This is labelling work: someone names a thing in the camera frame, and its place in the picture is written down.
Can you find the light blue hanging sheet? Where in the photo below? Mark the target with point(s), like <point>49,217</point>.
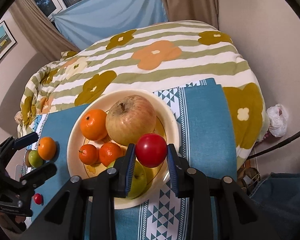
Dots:
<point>89,21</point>

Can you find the left beige curtain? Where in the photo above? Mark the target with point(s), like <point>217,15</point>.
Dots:
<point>39,30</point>

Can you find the cream fruit plate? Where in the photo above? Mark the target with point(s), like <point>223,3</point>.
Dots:
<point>166,126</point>

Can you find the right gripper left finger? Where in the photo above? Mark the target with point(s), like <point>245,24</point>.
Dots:
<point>86,200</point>

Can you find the brown kiwi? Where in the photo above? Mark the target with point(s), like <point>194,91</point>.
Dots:
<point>27,163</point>

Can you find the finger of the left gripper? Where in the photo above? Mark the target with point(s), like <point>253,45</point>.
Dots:
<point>25,141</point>
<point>39,176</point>

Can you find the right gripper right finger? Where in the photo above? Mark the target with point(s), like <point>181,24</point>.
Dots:
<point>218,208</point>

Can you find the beige curtain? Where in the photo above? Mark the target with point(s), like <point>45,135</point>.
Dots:
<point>39,30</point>
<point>190,2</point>

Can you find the small mandarin in plate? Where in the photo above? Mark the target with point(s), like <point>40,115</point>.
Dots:
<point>88,154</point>

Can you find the green apple in plate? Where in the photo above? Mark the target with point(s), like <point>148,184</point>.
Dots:
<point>139,181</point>

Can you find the grey headboard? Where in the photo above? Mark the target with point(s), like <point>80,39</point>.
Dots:
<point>11,101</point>

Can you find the large orange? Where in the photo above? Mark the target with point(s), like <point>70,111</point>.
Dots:
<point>46,148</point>
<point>93,125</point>

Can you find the green apple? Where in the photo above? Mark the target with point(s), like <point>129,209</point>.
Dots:
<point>139,181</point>
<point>34,159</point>

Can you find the red cherry tomato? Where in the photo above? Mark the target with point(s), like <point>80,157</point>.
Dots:
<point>38,199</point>
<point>151,150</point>

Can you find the large orange in plate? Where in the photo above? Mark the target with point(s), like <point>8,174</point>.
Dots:
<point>93,125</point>

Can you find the floral striped duvet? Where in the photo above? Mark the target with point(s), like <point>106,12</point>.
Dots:
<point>158,57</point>

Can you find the framed city picture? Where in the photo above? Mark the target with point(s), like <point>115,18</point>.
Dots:
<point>7,41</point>

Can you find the teal patterned cloth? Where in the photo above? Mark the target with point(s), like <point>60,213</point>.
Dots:
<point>207,141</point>

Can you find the white plastic bag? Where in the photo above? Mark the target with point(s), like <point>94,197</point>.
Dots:
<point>278,119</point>

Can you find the large yellow-red apple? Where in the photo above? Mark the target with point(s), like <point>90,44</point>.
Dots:
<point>130,118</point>

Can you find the left hand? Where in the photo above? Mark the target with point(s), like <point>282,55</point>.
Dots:
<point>13,223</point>

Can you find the right beige curtain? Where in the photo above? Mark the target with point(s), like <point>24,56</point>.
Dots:
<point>190,2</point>

